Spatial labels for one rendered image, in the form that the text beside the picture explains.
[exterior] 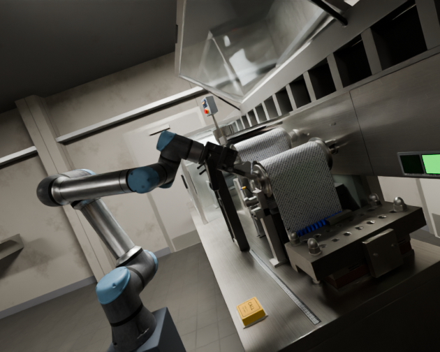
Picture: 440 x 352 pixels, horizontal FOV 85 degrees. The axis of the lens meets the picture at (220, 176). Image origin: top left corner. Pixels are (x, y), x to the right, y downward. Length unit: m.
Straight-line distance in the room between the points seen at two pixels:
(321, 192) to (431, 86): 0.44
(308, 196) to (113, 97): 3.87
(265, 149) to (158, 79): 3.38
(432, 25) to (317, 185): 0.52
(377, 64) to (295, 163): 0.37
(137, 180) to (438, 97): 0.77
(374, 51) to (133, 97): 3.83
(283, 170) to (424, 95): 0.42
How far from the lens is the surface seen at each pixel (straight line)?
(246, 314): 0.82
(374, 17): 0.85
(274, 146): 1.12
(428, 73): 0.77
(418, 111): 0.80
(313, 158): 0.93
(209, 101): 1.42
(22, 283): 5.55
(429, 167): 0.83
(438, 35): 0.76
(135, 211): 4.35
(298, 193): 0.91
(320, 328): 0.76
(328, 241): 0.83
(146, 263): 1.04
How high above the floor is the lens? 1.41
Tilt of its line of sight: 6 degrees down
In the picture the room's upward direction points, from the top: 20 degrees counter-clockwise
